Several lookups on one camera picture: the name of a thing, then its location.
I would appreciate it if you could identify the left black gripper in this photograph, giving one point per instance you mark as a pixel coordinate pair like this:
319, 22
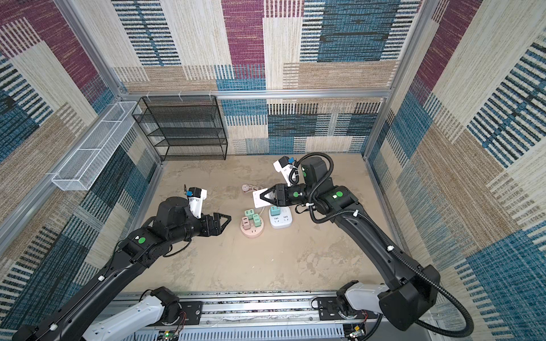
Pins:
217, 229

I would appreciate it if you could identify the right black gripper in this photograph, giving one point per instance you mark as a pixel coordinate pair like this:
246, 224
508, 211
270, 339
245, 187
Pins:
281, 198

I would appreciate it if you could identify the teal plug adapter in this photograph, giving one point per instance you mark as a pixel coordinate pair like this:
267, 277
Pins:
275, 211

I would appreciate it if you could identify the green plug adapter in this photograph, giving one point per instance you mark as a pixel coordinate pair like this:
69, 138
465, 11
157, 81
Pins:
249, 213
257, 221

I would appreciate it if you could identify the white square wall adapter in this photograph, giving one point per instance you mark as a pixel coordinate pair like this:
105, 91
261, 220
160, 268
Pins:
264, 197

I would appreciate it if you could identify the pink plug adapter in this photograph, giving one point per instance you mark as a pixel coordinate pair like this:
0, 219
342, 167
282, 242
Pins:
245, 224

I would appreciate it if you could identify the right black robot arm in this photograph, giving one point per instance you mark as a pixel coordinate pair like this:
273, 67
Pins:
408, 290

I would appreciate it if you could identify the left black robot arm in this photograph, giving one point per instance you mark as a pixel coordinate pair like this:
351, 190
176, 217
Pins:
173, 223

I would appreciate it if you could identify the white square power strip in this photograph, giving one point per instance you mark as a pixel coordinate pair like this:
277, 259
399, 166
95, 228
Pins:
282, 221

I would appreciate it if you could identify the pink round power strip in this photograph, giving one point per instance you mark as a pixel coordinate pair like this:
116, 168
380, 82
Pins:
254, 232

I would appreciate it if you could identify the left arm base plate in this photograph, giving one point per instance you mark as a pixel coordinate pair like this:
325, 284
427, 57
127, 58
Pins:
185, 313

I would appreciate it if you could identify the black wire mesh shelf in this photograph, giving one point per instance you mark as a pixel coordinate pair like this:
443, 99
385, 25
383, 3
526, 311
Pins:
183, 128

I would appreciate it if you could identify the aluminium mounting rail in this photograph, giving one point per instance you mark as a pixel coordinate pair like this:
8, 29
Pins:
247, 315

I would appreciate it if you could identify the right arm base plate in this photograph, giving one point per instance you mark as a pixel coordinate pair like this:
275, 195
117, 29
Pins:
337, 308

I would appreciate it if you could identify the white wire mesh basket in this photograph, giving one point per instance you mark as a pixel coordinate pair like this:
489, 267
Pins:
87, 162

